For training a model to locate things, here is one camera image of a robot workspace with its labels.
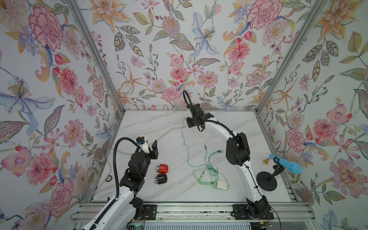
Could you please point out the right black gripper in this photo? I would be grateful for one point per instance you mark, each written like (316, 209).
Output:
(197, 119)

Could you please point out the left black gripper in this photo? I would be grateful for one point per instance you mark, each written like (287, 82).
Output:
(154, 149)

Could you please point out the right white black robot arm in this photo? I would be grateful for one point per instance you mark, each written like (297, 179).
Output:
(237, 153)

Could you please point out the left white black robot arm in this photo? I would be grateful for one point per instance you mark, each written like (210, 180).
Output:
(125, 207)

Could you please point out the red electric shaver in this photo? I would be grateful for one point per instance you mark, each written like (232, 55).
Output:
(162, 169)

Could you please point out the black electric shaver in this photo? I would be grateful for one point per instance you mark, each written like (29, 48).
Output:
(161, 179)

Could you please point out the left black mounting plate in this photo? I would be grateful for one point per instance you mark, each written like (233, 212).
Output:
(146, 212)

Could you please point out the black mounting plate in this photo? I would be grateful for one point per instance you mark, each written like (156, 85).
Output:
(247, 212)
(146, 212)

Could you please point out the blue microphone on stand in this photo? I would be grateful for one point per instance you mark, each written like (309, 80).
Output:
(267, 181)

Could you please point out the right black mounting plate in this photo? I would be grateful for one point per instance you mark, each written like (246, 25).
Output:
(247, 212)

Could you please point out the small round ring object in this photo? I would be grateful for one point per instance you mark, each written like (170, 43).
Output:
(109, 178)

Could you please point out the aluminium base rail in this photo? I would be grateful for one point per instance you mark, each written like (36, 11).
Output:
(207, 211)

